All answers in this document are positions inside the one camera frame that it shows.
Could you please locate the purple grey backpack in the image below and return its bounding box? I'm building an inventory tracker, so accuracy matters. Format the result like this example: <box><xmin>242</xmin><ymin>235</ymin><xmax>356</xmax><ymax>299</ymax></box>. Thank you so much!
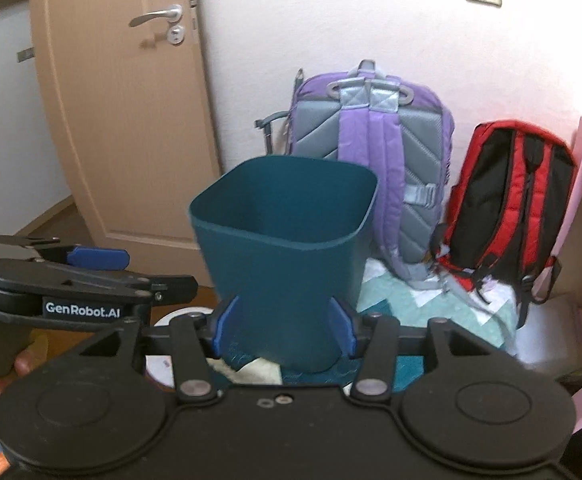
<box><xmin>285</xmin><ymin>59</ymin><xmax>456</xmax><ymax>292</ymax></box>

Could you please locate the white box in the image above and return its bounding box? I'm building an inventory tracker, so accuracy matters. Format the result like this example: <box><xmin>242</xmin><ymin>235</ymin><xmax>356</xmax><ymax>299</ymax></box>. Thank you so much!
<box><xmin>514</xmin><ymin>296</ymin><xmax>582</xmax><ymax>378</ymax></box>

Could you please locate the beige wooden door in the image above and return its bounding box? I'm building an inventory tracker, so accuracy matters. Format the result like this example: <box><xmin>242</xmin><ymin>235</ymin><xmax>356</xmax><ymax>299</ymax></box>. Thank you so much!
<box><xmin>28</xmin><ymin>0</ymin><xmax>223</xmax><ymax>272</ymax></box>

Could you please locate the silver door handle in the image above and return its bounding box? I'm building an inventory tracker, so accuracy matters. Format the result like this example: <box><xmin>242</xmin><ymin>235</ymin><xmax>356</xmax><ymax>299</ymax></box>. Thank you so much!
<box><xmin>130</xmin><ymin>4</ymin><xmax>184</xmax><ymax>29</ymax></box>

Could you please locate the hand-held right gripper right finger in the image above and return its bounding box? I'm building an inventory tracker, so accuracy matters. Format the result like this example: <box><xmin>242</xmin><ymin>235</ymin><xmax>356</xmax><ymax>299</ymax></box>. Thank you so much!
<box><xmin>328</xmin><ymin>297</ymin><xmax>517</xmax><ymax>403</ymax></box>

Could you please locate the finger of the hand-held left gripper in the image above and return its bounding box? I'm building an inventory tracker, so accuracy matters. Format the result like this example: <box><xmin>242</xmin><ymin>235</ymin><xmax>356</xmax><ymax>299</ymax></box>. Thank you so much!
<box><xmin>136</xmin><ymin>274</ymin><xmax>198</xmax><ymax>307</ymax></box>
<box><xmin>31</xmin><ymin>242</ymin><xmax>130</xmax><ymax>270</ymax></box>

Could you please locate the grey metal frame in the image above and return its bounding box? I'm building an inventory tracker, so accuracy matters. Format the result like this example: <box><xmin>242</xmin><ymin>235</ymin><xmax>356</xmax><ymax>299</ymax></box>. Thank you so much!
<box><xmin>254</xmin><ymin>67</ymin><xmax>305</xmax><ymax>157</ymax></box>

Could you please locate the teal plastic waste bin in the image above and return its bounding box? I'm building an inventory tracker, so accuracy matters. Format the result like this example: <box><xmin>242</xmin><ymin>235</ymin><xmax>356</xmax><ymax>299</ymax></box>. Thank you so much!
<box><xmin>188</xmin><ymin>156</ymin><xmax>378</xmax><ymax>373</ymax></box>

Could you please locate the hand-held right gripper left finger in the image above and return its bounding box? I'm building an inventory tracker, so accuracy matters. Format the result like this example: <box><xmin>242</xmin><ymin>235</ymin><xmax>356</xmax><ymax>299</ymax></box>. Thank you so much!
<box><xmin>78</xmin><ymin>297</ymin><xmax>242</xmax><ymax>403</ymax></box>

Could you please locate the white round object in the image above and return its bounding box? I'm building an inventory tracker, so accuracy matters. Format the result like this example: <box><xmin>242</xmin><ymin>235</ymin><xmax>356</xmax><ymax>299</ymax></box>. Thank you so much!
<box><xmin>145</xmin><ymin>305</ymin><xmax>218</xmax><ymax>392</ymax></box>

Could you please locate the red black backpack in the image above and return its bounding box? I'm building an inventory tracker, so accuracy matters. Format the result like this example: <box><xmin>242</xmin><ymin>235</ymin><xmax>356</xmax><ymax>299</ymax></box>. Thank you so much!
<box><xmin>430</xmin><ymin>120</ymin><xmax>580</xmax><ymax>330</ymax></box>

